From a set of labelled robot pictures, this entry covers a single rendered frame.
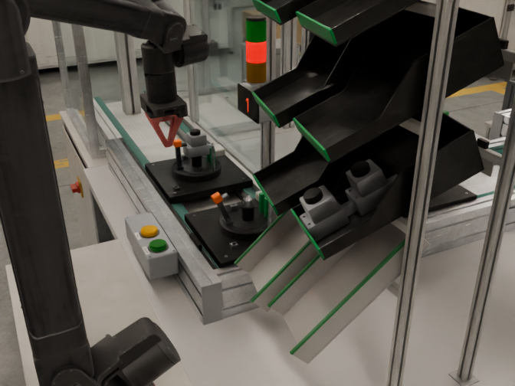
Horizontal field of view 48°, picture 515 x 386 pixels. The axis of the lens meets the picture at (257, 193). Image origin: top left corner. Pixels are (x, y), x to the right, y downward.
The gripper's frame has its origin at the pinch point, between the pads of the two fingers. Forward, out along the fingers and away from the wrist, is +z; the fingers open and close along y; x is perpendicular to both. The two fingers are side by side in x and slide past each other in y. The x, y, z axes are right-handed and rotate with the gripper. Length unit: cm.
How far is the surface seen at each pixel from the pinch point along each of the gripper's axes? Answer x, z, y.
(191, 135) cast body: -16.9, 16.4, 38.5
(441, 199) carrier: -69, 30, -4
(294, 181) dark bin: -16.9, 2.9, -21.5
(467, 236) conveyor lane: -74, 39, -10
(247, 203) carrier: -18.3, 21.1, 4.7
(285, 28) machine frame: -70, 3, 85
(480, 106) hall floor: -351, 139, 257
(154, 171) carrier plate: -7, 28, 44
